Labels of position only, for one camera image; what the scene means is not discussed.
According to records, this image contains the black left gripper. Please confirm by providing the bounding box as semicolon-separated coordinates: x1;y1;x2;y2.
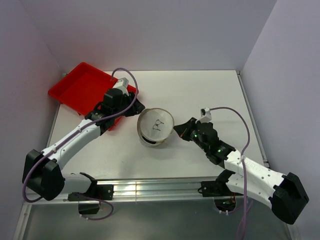
112;91;145;119

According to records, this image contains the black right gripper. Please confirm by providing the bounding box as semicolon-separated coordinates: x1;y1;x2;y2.
174;117;209;153

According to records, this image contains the white mesh laundry bag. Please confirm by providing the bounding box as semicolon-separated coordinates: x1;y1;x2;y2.
137;107;175;147

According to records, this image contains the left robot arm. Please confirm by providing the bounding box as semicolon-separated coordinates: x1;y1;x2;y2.
22;87;145;203

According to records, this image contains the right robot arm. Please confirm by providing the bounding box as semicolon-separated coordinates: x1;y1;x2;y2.
188;118;309;225

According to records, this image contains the red plastic tray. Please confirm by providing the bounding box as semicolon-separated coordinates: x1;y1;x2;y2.
48;62;139;134

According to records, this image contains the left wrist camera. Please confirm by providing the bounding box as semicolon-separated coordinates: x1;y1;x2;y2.
112;77;129;95

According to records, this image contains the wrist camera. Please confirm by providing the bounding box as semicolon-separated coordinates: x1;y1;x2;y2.
112;77;129;95
196;107;212;123

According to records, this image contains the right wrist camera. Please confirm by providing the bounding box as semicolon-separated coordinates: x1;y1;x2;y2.
196;107;212;123

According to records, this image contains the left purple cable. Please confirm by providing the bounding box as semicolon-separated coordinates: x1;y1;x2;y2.
21;67;140;203

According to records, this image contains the purple cable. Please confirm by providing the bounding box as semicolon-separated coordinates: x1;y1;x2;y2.
208;106;254;240
21;67;140;203

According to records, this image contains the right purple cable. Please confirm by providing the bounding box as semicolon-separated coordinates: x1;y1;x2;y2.
208;106;254;240

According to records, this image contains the aluminium mounting rail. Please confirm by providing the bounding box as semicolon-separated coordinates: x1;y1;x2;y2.
22;175;287;205

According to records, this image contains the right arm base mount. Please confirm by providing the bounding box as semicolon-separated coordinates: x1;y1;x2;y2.
197;169;243;197

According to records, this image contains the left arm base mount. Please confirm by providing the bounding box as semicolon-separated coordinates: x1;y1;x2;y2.
61;172;114;201

